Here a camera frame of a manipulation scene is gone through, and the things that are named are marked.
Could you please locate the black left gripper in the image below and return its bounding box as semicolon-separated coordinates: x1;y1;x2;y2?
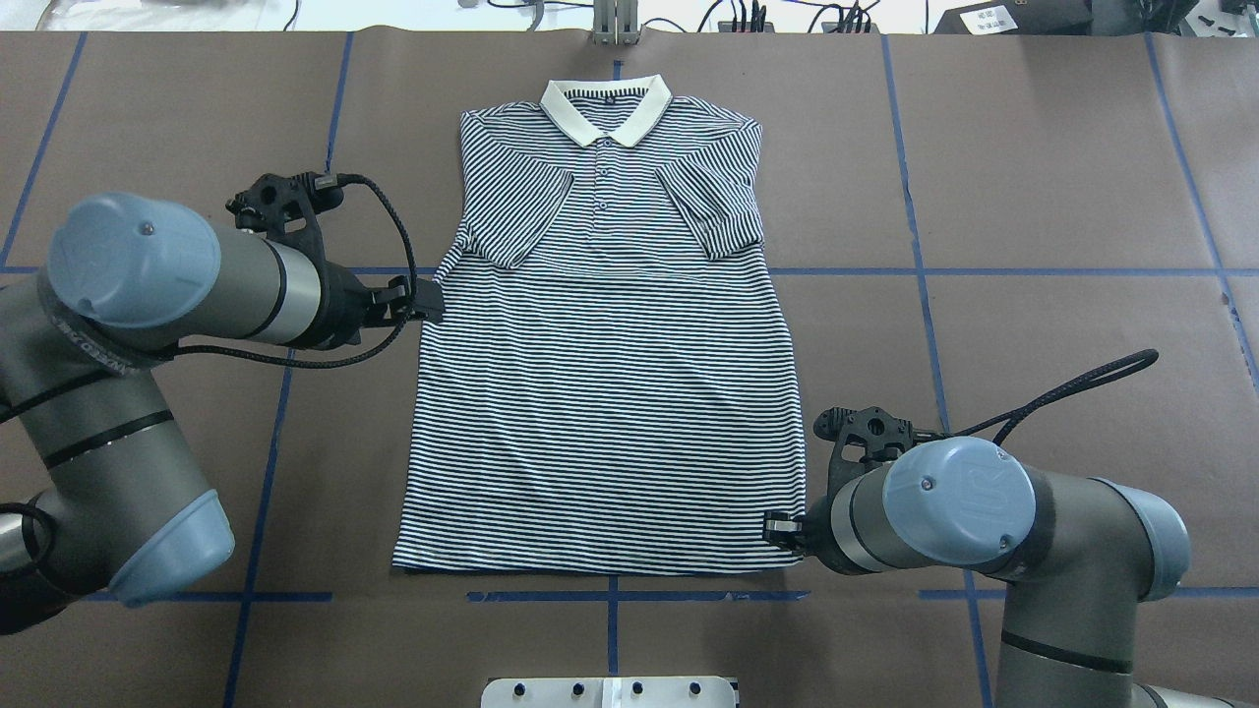
305;261;446;351

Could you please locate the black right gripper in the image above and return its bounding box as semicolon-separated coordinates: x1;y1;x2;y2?
763;498;835;567

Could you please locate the blue white striped polo shirt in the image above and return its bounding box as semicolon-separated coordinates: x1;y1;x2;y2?
390;76;807;574

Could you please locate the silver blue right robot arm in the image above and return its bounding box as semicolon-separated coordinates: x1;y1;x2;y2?
760;435;1233;707

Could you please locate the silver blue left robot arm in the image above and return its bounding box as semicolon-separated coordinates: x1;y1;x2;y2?
3;186;444;635

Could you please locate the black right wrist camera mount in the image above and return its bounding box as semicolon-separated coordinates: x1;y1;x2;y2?
812;406;946;494

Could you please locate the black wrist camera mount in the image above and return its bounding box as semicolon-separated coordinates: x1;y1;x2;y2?
225;173;342;249
812;406;946;494

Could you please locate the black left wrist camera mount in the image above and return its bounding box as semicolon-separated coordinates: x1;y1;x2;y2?
225;173;342;249

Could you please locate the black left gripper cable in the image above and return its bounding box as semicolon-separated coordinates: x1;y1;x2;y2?
167;173;421;370

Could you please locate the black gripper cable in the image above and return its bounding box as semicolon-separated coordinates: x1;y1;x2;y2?
167;173;421;370
944;349;1160;445

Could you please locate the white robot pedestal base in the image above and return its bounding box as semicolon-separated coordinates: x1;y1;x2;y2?
480;677;742;707

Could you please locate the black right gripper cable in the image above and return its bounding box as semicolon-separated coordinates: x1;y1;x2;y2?
944;349;1160;445

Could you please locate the aluminium frame post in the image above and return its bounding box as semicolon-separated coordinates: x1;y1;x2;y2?
590;0;641;47

